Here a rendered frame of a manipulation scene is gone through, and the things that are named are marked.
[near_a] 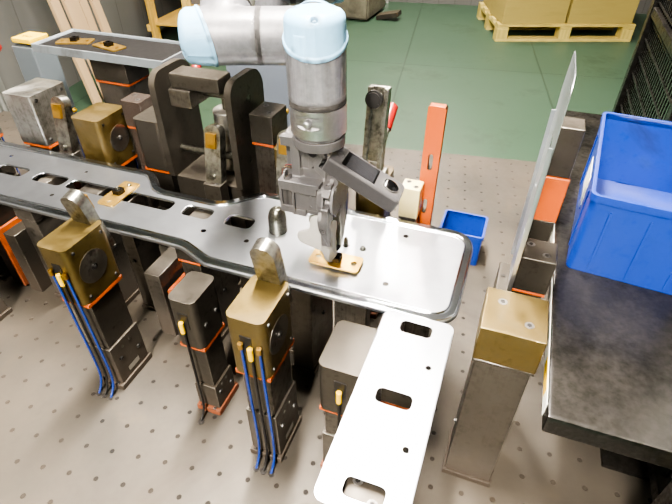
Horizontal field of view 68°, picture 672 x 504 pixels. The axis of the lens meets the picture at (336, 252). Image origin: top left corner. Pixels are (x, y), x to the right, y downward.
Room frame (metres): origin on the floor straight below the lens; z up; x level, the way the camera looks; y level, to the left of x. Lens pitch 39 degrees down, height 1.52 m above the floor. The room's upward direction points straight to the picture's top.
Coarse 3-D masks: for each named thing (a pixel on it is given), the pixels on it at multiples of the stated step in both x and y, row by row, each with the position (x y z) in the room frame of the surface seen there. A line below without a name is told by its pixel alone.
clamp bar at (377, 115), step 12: (372, 84) 0.82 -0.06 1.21; (372, 96) 0.78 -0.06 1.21; (384, 96) 0.80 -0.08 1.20; (372, 108) 0.78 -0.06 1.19; (384, 108) 0.79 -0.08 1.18; (372, 120) 0.81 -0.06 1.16; (384, 120) 0.79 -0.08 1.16; (372, 132) 0.80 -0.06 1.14; (384, 132) 0.79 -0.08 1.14; (372, 144) 0.80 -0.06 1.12; (384, 144) 0.79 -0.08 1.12; (372, 156) 0.79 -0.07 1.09; (384, 156) 0.80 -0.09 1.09
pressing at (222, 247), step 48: (0, 144) 1.03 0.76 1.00; (0, 192) 0.83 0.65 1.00; (48, 192) 0.83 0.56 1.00; (144, 192) 0.83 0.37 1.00; (192, 240) 0.67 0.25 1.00; (240, 240) 0.67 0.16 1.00; (288, 240) 0.67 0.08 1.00; (384, 240) 0.67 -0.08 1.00; (432, 240) 0.67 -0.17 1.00; (336, 288) 0.55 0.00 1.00; (384, 288) 0.55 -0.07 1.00; (432, 288) 0.55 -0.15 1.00
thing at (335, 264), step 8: (312, 256) 0.62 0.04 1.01; (336, 256) 0.62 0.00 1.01; (344, 256) 0.62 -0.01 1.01; (352, 256) 0.62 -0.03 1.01; (320, 264) 0.60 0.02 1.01; (328, 264) 0.60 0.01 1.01; (336, 264) 0.60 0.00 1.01; (344, 264) 0.60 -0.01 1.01; (360, 264) 0.60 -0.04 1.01; (352, 272) 0.58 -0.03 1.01
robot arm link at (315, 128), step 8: (296, 112) 0.59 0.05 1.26; (304, 112) 0.65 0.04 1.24; (328, 112) 0.66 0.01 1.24; (336, 112) 0.59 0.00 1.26; (344, 112) 0.61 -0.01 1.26; (296, 120) 0.59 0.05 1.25; (304, 120) 0.59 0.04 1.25; (312, 120) 0.59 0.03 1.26; (320, 120) 0.58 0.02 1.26; (328, 120) 0.59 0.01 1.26; (336, 120) 0.59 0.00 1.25; (344, 120) 0.61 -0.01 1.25; (296, 128) 0.60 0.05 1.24; (304, 128) 0.59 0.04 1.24; (312, 128) 0.59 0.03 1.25; (320, 128) 0.58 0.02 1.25; (328, 128) 0.59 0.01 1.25; (336, 128) 0.59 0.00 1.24; (344, 128) 0.60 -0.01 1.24; (296, 136) 0.60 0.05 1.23; (304, 136) 0.59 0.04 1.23; (312, 136) 0.58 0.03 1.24; (320, 136) 0.58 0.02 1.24; (328, 136) 0.59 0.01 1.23; (336, 136) 0.59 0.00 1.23
